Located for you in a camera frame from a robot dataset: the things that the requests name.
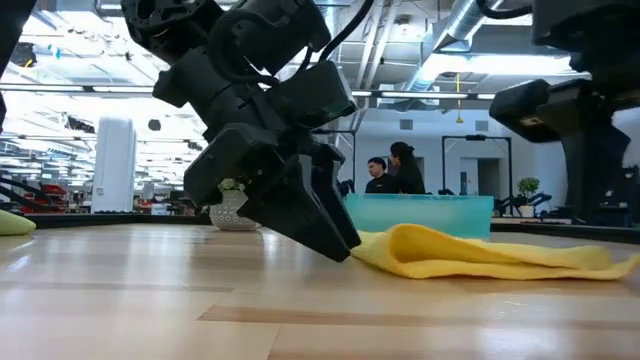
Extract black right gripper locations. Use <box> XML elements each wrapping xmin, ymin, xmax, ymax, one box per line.
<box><xmin>488</xmin><ymin>77</ymin><xmax>640</xmax><ymax>226</ymax></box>

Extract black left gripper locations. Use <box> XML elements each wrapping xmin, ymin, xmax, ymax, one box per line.
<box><xmin>183</xmin><ymin>123</ymin><xmax>363</xmax><ymax>264</ymax></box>

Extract yellow microfiber towel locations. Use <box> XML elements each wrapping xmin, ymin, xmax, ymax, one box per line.
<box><xmin>349</xmin><ymin>223</ymin><xmax>640</xmax><ymax>281</ymax></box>

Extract teal plastic basket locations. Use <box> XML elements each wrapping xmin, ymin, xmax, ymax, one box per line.
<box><xmin>343</xmin><ymin>193</ymin><xmax>495</xmax><ymax>241</ymax></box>

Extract lime green microfiber towel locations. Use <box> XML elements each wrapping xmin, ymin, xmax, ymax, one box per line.
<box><xmin>0</xmin><ymin>208</ymin><xmax>37</xmax><ymax>237</ymax></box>

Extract dark cabinet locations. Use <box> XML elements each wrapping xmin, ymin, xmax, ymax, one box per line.
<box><xmin>619</xmin><ymin>164</ymin><xmax>640</xmax><ymax>226</ymax></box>

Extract person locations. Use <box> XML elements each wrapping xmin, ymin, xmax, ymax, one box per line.
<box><xmin>389</xmin><ymin>141</ymin><xmax>427</xmax><ymax>195</ymax></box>
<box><xmin>364</xmin><ymin>156</ymin><xmax>397</xmax><ymax>195</ymax></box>

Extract small background potted plant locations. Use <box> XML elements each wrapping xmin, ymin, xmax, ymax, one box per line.
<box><xmin>517</xmin><ymin>176</ymin><xmax>541</xmax><ymax>219</ymax></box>

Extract potted artificial green plant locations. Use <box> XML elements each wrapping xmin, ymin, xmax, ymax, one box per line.
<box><xmin>208</xmin><ymin>178</ymin><xmax>262</xmax><ymax>232</ymax></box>

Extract yellow hanging fixture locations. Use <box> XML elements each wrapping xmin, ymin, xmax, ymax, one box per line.
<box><xmin>453</xmin><ymin>72</ymin><xmax>464</xmax><ymax>125</ymax></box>

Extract overhead light bar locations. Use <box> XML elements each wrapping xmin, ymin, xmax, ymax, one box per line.
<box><xmin>0</xmin><ymin>83</ymin><xmax>497</xmax><ymax>100</ymax></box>

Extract white pillar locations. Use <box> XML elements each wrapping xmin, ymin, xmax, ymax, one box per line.
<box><xmin>91</xmin><ymin>117</ymin><xmax>137</xmax><ymax>214</ymax></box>

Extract red background equipment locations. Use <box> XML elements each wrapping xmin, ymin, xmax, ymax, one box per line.
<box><xmin>0</xmin><ymin>172</ymin><xmax>69</xmax><ymax>215</ymax></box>

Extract black background frame stand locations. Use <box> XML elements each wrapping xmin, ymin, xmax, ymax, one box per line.
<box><xmin>441</xmin><ymin>133</ymin><xmax>513</xmax><ymax>197</ymax></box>
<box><xmin>312</xmin><ymin>128</ymin><xmax>358</xmax><ymax>196</ymax></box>

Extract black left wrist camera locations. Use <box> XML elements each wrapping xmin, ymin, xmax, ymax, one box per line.
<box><xmin>272</xmin><ymin>59</ymin><xmax>359</xmax><ymax>132</ymax></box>

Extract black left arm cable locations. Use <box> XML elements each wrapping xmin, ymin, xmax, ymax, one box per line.
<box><xmin>299</xmin><ymin>0</ymin><xmax>376</xmax><ymax>76</ymax></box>

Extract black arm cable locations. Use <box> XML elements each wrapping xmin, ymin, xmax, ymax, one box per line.
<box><xmin>299</xmin><ymin>0</ymin><xmax>376</xmax><ymax>76</ymax></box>
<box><xmin>474</xmin><ymin>0</ymin><xmax>535</xmax><ymax>21</ymax></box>

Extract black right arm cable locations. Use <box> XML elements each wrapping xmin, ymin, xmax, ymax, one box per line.
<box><xmin>474</xmin><ymin>0</ymin><xmax>535</xmax><ymax>21</ymax></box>

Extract silver ventilation duct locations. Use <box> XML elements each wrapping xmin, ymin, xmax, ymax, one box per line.
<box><xmin>399</xmin><ymin>0</ymin><xmax>504</xmax><ymax>94</ymax></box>

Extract black aluminium table frame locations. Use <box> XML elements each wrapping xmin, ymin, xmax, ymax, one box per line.
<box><xmin>22</xmin><ymin>213</ymin><xmax>640</xmax><ymax>245</ymax></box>

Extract black ceiling-mounted camera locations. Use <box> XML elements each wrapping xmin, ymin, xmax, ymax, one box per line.
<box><xmin>8</xmin><ymin>42</ymin><xmax>37</xmax><ymax>69</ymax></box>

